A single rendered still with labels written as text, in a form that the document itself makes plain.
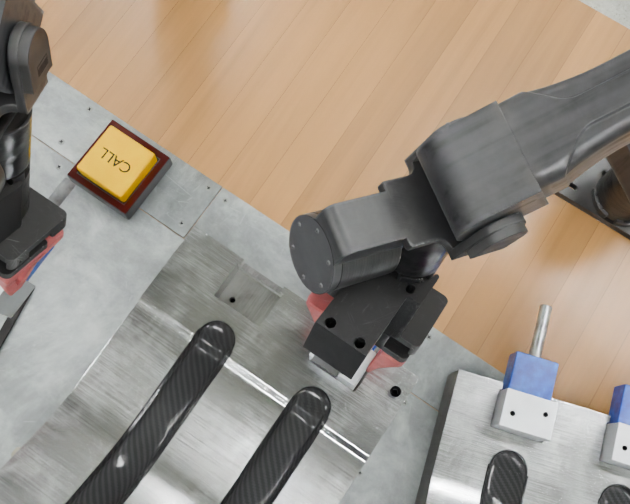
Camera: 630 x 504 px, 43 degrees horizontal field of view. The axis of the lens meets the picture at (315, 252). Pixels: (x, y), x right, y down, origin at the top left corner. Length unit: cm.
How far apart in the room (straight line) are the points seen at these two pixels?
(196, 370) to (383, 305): 24
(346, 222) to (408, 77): 45
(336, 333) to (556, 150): 19
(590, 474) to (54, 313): 56
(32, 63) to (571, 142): 34
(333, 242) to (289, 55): 46
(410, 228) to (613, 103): 15
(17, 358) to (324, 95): 44
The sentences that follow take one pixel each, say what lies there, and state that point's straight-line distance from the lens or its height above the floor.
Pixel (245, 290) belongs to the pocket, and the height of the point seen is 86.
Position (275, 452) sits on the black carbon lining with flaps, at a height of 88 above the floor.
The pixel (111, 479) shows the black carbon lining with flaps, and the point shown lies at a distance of 77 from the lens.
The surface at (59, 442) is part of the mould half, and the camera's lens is 77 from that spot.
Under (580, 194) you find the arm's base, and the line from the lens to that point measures 94.
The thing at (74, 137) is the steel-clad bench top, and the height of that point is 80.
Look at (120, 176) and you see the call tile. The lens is 87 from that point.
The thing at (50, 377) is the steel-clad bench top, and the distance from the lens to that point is 88.
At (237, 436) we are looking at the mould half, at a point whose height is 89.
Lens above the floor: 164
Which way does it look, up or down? 75 degrees down
